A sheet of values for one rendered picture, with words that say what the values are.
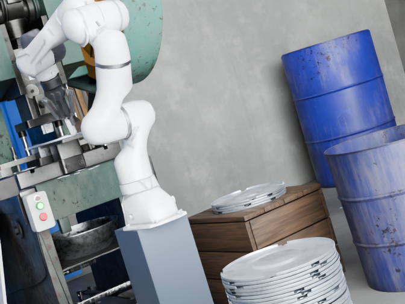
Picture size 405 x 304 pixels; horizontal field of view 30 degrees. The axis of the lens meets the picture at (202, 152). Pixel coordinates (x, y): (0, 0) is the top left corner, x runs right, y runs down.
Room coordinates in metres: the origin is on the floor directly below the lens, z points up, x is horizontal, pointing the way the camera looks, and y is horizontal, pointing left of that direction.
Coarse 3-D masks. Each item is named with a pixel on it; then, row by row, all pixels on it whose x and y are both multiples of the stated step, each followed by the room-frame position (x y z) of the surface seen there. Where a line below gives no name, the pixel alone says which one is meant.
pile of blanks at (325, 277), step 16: (336, 256) 1.78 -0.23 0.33; (304, 272) 1.69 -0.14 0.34; (320, 272) 1.73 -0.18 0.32; (336, 272) 1.75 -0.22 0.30; (240, 288) 1.74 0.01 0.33; (256, 288) 1.71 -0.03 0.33; (272, 288) 1.72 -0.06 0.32; (288, 288) 1.71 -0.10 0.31; (304, 288) 1.69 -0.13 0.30; (320, 288) 1.71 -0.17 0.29; (336, 288) 1.75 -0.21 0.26
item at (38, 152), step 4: (36, 148) 3.03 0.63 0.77; (44, 148) 3.03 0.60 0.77; (48, 148) 3.03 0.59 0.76; (32, 152) 3.08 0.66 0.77; (36, 152) 3.04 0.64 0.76; (40, 152) 3.02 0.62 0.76; (44, 152) 3.02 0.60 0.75; (48, 152) 3.03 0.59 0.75; (36, 156) 3.06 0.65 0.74; (40, 156) 3.02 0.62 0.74; (44, 156) 3.02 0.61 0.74
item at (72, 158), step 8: (72, 136) 2.83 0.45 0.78; (80, 136) 2.84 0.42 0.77; (48, 144) 2.92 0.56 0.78; (56, 144) 2.85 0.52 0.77; (64, 144) 2.93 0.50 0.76; (72, 144) 2.95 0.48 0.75; (56, 152) 2.93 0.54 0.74; (64, 152) 2.93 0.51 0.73; (72, 152) 2.94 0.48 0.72; (80, 152) 2.96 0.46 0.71; (56, 160) 2.95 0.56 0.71; (64, 160) 2.92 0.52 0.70; (72, 160) 2.94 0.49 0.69; (80, 160) 2.95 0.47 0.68; (64, 168) 2.92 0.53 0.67; (72, 168) 2.93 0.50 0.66; (80, 168) 2.95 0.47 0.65
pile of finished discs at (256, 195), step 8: (264, 184) 2.96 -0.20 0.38; (272, 184) 2.91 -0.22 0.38; (280, 184) 2.85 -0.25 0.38; (240, 192) 2.95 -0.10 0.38; (248, 192) 2.84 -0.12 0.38; (256, 192) 2.79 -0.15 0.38; (264, 192) 2.77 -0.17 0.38; (272, 192) 2.76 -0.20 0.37; (280, 192) 2.75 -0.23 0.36; (216, 200) 2.92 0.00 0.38; (224, 200) 2.87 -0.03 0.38; (232, 200) 2.81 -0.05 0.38; (240, 200) 2.75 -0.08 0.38; (248, 200) 2.69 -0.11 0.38; (256, 200) 2.70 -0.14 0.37; (264, 200) 2.70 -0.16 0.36; (216, 208) 2.80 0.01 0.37; (224, 208) 2.73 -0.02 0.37; (232, 208) 2.71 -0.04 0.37; (240, 208) 2.70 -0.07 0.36; (248, 208) 2.70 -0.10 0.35
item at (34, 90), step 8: (16, 48) 3.05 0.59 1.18; (16, 56) 2.99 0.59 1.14; (24, 80) 2.99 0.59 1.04; (32, 80) 3.01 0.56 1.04; (32, 88) 2.99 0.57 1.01; (40, 88) 3.02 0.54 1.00; (24, 96) 2.99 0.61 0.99; (32, 96) 2.99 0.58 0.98; (40, 96) 2.98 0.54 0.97; (24, 104) 3.01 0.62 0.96; (32, 104) 2.99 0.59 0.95; (40, 104) 2.96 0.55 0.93; (24, 112) 3.04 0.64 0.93; (32, 112) 2.99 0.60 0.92; (40, 112) 2.97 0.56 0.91; (48, 112) 2.99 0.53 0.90; (24, 120) 3.06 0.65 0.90
